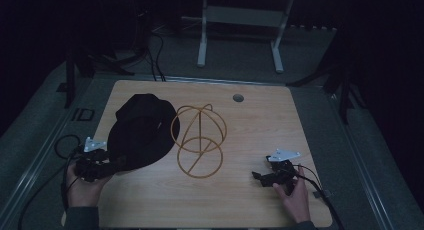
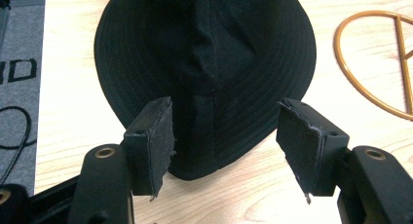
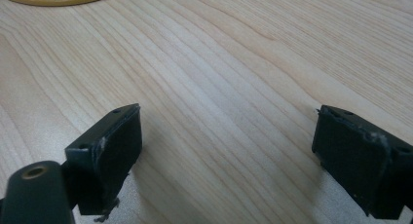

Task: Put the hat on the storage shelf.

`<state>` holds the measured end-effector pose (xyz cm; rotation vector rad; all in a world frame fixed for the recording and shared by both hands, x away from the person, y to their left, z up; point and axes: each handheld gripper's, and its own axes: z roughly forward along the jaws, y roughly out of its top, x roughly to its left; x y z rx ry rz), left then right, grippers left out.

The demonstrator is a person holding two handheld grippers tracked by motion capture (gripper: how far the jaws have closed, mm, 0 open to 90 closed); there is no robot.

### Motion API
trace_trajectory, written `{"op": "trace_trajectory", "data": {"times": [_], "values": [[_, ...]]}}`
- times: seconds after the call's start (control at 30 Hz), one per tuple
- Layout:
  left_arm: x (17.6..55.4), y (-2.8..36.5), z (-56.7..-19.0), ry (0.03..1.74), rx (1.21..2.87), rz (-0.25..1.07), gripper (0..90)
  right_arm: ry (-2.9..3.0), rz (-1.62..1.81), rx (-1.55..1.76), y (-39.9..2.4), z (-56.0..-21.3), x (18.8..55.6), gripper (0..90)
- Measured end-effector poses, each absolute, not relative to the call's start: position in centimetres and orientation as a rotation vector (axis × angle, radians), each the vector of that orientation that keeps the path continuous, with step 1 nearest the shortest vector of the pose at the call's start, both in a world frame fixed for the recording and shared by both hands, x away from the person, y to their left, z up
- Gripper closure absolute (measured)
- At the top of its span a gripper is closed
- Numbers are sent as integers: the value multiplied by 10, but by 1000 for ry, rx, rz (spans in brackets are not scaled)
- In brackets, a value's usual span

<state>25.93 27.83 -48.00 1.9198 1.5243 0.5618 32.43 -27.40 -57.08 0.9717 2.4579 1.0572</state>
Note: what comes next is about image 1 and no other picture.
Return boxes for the person's left hand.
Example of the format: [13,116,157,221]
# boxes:
[64,162,114,210]

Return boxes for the person's right hand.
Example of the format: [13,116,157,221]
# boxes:
[272,164,312,224]

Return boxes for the white metal desk frame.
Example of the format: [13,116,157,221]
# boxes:
[181,0,334,75]

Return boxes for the black floor bracket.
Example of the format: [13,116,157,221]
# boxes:
[70,107,96,122]

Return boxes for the black floor cables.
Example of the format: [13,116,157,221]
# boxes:
[145,26,168,83]

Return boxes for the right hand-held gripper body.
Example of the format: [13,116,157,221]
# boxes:
[265,148,302,188]

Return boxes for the gold wire hat stand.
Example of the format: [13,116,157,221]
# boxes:
[170,103,228,180]

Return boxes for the black metal stand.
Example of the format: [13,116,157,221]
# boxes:
[285,23,368,126]
[63,39,151,110]

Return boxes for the black bucket hat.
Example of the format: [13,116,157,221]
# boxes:
[106,93,181,173]

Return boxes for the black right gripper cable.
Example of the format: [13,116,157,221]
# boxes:
[293,163,346,230]

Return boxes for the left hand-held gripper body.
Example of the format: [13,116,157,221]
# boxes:
[74,136,112,183]

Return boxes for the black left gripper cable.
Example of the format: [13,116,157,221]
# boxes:
[17,133,82,230]

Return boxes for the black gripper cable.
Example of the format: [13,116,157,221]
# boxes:
[293,163,346,230]
[17,133,82,230]

